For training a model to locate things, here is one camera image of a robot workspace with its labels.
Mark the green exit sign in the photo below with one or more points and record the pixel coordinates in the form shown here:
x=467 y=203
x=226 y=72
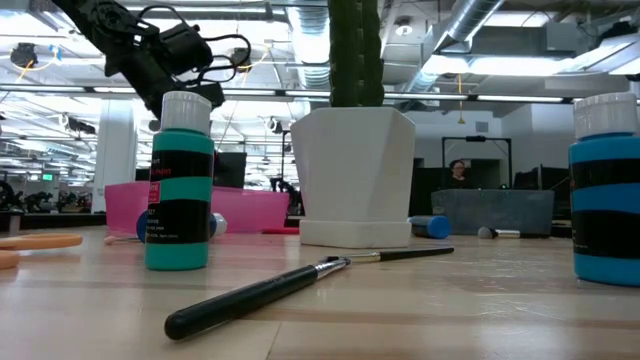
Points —
x=47 y=176

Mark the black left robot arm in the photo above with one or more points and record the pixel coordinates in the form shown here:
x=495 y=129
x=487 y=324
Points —
x=85 y=15

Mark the black background rig frame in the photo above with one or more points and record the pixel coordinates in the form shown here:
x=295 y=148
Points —
x=475 y=138

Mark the green cactus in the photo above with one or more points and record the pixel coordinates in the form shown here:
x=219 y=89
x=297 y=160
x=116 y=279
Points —
x=355 y=50

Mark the pink-red translucent plastic bin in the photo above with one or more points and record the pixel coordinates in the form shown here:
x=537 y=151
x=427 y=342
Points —
x=250 y=210

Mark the silver rectangular air duct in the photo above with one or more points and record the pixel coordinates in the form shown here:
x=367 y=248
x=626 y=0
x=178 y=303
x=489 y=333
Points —
x=570 y=37

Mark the black ceiling device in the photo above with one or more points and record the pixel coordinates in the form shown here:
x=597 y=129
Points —
x=23 y=54
x=241 y=59

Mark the white building column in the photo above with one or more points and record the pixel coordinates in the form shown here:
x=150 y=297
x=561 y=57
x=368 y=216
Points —
x=115 y=155

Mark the silver spiral air duct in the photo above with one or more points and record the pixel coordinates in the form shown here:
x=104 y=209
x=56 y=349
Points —
x=312 y=45
x=470 y=17

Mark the light blue paint bottle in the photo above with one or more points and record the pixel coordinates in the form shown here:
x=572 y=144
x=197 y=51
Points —
x=605 y=200

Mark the white-bristled black brush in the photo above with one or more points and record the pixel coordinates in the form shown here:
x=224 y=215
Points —
x=500 y=233

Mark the teal paint bottle white cap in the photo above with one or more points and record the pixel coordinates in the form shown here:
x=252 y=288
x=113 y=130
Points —
x=180 y=190

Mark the grey plastic bin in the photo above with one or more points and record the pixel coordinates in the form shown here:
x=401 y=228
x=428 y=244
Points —
x=492 y=210

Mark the medium blue paint bottle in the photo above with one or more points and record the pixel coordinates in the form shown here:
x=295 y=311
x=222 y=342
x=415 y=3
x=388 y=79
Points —
x=432 y=226

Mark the person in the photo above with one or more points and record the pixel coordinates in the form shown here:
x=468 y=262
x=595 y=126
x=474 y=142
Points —
x=457 y=172

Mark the long ceiling light strip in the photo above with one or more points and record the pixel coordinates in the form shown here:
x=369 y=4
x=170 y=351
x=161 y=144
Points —
x=520 y=98

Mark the dark blue paint bottle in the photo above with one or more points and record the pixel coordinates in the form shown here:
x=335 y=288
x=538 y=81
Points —
x=141 y=227

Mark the black desk monitor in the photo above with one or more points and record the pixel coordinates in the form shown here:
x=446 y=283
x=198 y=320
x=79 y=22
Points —
x=231 y=170
x=555 y=177

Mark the white hexagonal plant pot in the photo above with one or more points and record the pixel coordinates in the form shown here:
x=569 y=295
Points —
x=352 y=170

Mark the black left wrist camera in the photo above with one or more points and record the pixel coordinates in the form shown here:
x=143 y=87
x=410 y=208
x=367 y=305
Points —
x=185 y=47

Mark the thin brush with pale end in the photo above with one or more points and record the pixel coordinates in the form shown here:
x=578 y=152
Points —
x=111 y=240

